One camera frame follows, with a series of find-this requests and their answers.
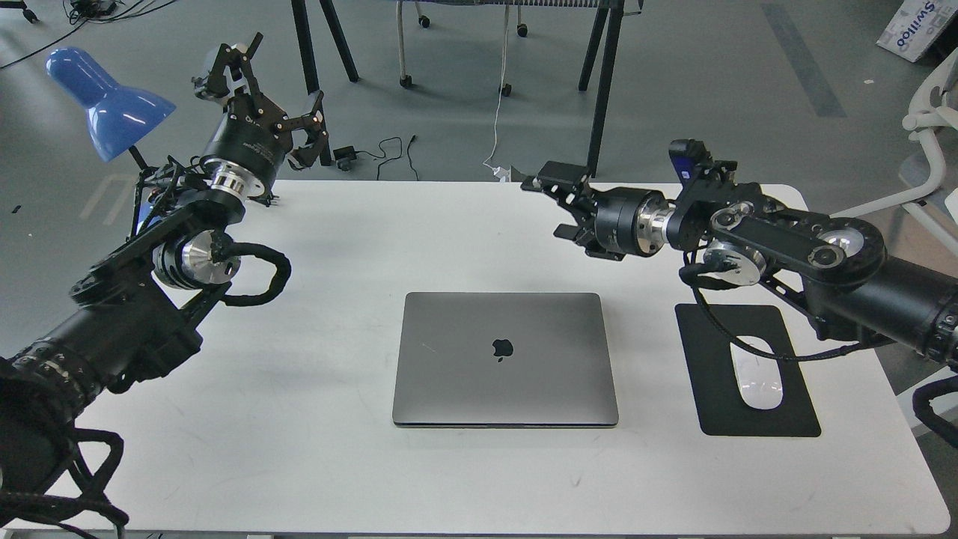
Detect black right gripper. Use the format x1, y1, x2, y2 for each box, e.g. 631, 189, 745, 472
521, 161, 668, 261

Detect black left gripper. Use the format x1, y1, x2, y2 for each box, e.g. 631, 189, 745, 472
192, 33, 329, 185

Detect grey laptop computer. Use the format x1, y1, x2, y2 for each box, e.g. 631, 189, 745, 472
392, 291, 619, 427

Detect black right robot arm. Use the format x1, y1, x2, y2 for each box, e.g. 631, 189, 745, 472
520, 139, 957, 371

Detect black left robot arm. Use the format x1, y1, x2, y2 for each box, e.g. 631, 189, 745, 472
2, 33, 328, 537

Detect black table legs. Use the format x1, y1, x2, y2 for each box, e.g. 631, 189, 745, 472
290, 1, 626, 177

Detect rolling cart with casters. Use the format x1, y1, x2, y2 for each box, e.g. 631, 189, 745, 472
395, 0, 529, 98

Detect blue desk lamp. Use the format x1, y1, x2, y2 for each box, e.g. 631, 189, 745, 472
46, 46, 177, 171

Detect white computer mouse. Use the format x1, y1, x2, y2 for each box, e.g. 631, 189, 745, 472
730, 344, 784, 412

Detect black mouse pad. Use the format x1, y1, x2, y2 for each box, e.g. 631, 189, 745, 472
674, 303, 821, 437

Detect white office chair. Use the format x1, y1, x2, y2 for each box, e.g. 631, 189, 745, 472
832, 52, 957, 255

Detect white cardboard box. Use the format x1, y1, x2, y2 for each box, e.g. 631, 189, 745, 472
876, 1, 957, 64

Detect white charging cable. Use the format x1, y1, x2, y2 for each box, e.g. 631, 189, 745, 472
483, 0, 528, 183

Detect black power adapter cable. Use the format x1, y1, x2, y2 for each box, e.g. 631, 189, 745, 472
332, 135, 421, 182

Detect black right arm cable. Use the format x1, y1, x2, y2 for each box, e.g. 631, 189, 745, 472
680, 262, 873, 364

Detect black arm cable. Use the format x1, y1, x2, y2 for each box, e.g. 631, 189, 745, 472
680, 262, 873, 364
217, 241, 293, 308

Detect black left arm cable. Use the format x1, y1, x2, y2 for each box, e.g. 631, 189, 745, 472
217, 241, 293, 308

